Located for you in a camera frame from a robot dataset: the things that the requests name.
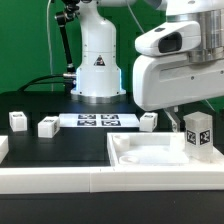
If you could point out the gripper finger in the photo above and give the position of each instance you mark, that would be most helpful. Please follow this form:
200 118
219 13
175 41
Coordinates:
175 122

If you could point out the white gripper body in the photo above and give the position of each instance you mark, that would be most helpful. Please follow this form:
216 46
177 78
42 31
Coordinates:
164 76

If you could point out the white square table top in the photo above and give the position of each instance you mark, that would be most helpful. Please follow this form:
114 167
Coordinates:
153 149

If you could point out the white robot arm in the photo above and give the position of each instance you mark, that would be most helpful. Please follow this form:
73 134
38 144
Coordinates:
98 78

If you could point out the white marker sheet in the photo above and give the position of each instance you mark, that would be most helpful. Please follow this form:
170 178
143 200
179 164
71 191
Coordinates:
98 120

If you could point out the white U-shaped fence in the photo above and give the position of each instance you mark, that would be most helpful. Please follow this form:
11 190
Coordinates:
111 178

